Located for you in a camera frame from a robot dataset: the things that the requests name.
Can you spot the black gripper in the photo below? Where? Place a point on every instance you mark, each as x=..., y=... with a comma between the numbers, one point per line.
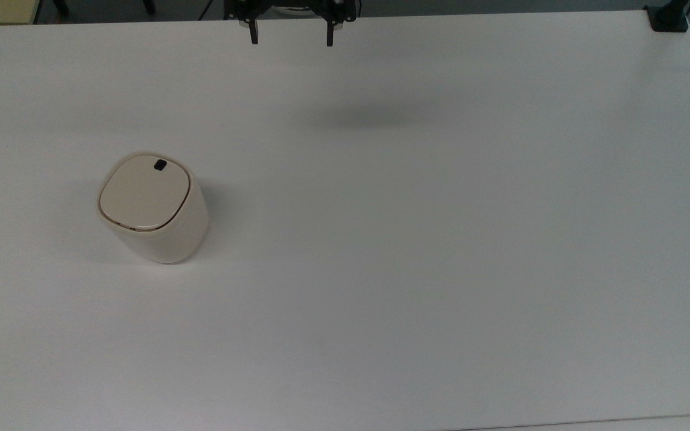
x=297, y=3

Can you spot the cream trash bin with lid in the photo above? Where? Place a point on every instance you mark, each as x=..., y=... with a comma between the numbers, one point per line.
x=150, y=206

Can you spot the black chair leg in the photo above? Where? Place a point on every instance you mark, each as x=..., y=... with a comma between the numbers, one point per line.
x=148, y=5
x=61, y=6

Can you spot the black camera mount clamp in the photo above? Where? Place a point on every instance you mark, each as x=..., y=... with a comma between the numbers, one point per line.
x=668, y=18

